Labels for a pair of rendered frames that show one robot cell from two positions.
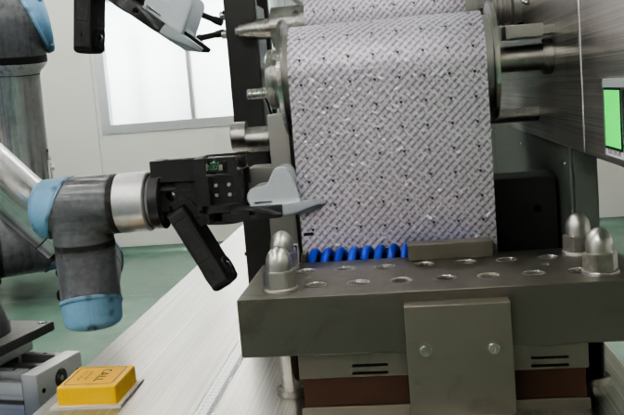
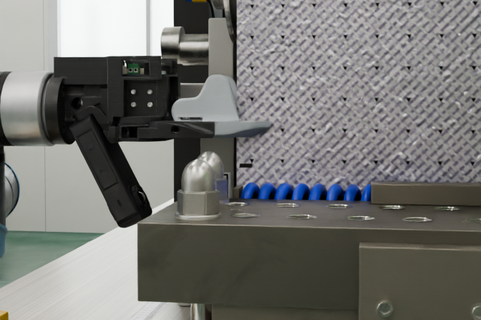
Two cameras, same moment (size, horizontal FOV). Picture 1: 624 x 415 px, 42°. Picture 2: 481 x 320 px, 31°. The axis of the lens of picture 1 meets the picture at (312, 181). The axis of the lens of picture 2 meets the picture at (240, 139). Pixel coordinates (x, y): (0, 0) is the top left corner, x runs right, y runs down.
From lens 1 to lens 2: 0.18 m
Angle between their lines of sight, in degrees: 4
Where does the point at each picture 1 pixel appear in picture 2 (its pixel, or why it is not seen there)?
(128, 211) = (21, 115)
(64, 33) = not seen: outside the picture
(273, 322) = (182, 256)
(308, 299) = (232, 228)
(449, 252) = (426, 196)
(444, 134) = (429, 49)
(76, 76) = (26, 42)
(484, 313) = (469, 263)
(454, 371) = not seen: outside the picture
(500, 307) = not seen: outside the picture
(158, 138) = not seen: hidden behind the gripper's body
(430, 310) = (395, 253)
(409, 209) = (378, 143)
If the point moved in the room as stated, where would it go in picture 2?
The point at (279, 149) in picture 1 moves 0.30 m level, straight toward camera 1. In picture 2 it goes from (220, 62) to (210, 47)
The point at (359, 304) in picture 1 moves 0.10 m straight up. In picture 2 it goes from (300, 240) to (300, 102)
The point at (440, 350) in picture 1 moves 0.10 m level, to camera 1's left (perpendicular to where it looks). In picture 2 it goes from (405, 310) to (260, 308)
